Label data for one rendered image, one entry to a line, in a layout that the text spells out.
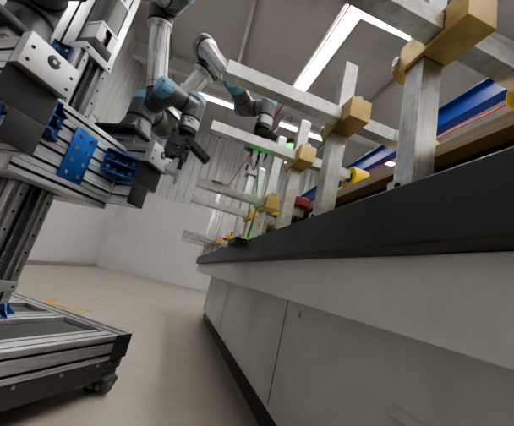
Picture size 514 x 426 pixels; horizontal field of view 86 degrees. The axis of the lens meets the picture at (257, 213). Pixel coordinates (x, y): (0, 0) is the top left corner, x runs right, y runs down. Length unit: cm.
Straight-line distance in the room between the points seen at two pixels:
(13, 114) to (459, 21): 92
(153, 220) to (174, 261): 140
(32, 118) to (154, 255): 795
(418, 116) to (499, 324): 28
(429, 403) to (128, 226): 866
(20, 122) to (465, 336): 97
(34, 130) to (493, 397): 110
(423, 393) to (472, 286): 34
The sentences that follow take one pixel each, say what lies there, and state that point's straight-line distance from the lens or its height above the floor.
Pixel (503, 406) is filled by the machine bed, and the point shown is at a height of 46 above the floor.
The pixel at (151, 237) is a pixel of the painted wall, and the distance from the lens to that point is 883.
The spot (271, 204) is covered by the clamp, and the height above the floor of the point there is 83.
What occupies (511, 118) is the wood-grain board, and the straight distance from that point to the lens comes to 63.
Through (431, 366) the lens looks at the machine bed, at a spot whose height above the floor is 47.
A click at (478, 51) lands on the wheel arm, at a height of 93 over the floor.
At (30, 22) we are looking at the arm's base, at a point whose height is 108.
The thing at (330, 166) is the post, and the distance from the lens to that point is 66.
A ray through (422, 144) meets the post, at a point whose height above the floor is 78.
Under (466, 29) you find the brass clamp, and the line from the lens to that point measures 52.
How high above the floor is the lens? 54
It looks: 14 degrees up
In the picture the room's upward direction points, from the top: 14 degrees clockwise
